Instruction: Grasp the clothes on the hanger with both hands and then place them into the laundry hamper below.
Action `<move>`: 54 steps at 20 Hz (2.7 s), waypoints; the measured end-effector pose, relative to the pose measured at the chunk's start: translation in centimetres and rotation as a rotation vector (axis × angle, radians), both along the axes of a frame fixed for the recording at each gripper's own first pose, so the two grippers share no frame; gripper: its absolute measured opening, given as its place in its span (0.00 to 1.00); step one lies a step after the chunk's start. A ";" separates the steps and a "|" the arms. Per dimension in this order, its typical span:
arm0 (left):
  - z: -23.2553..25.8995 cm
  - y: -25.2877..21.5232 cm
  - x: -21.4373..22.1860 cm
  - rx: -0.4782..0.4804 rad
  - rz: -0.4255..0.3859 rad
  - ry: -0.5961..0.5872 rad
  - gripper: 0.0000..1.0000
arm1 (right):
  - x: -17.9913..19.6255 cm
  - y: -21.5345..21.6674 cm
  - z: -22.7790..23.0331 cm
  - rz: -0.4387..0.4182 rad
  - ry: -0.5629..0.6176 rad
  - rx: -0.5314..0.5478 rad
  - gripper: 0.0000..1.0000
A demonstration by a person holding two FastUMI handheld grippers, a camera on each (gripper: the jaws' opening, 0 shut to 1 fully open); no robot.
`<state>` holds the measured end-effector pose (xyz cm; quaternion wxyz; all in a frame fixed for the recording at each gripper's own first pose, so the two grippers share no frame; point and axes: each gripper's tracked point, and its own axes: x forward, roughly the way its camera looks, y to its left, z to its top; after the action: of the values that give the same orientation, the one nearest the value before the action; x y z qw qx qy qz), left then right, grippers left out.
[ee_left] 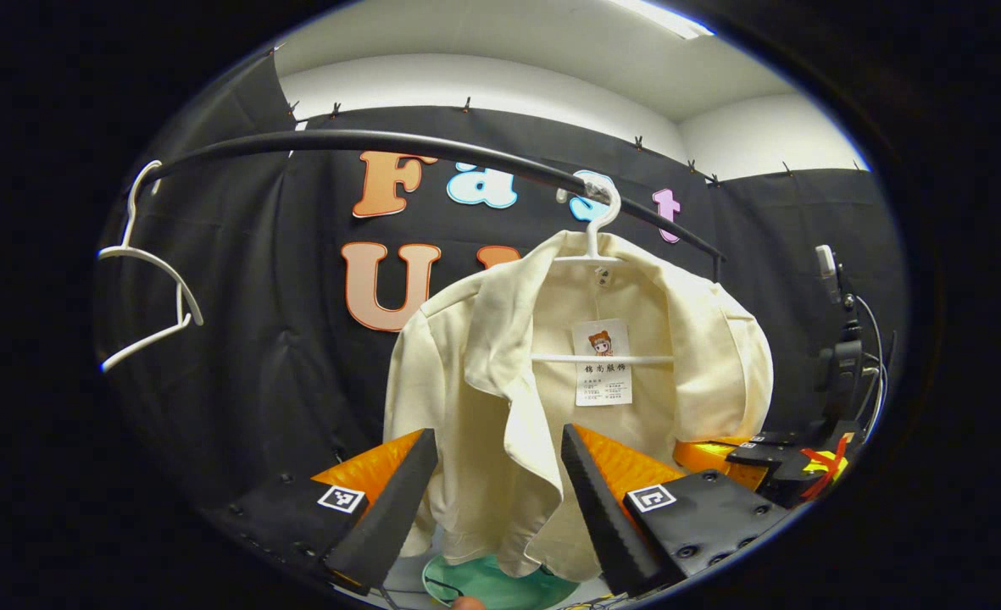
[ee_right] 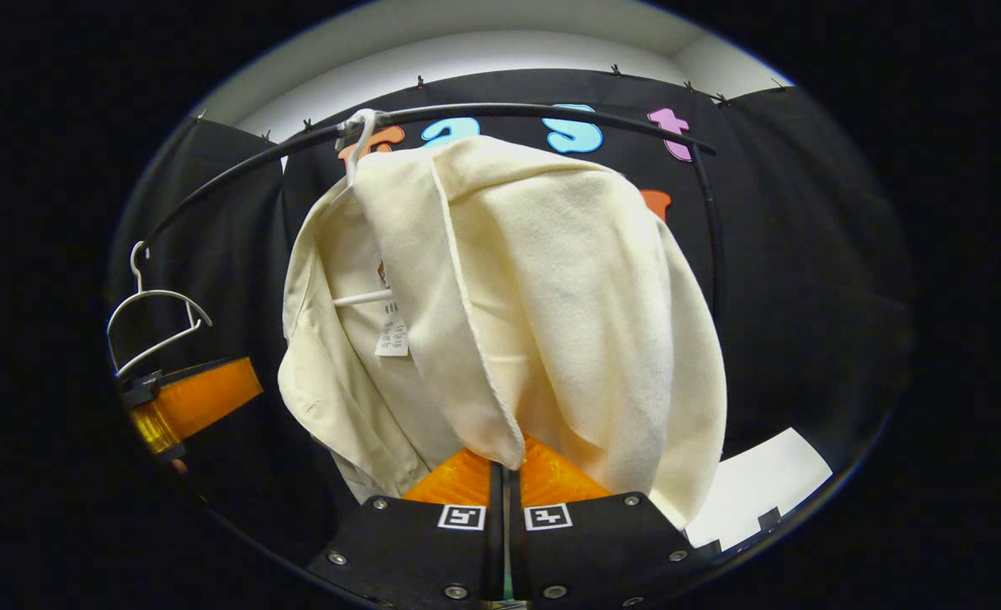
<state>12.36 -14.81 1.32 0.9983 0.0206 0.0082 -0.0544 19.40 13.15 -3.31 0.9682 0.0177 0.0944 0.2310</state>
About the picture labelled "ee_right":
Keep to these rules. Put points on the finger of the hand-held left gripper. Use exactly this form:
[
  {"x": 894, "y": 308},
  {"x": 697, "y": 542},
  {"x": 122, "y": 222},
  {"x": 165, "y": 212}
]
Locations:
[{"x": 203, "y": 398}]

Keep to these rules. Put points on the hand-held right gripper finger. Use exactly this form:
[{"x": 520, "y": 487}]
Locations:
[
  {"x": 517, "y": 551},
  {"x": 497, "y": 534}
]

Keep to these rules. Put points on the cream jacket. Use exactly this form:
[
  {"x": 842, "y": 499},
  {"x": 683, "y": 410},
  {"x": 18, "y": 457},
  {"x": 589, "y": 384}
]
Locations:
[{"x": 551, "y": 296}]

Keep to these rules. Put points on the white clothes hanger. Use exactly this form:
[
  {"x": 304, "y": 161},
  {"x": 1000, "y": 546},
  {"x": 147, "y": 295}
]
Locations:
[
  {"x": 363, "y": 297},
  {"x": 161, "y": 293}
]

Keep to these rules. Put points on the black clothes rack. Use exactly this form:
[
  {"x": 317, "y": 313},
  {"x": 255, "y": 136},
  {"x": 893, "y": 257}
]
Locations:
[{"x": 508, "y": 110}]

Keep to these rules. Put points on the white drawer cabinet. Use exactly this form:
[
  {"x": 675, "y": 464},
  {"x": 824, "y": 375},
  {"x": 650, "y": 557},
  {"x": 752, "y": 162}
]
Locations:
[{"x": 754, "y": 491}]

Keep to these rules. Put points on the black backdrop cloth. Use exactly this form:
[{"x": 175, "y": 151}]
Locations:
[{"x": 805, "y": 296}]

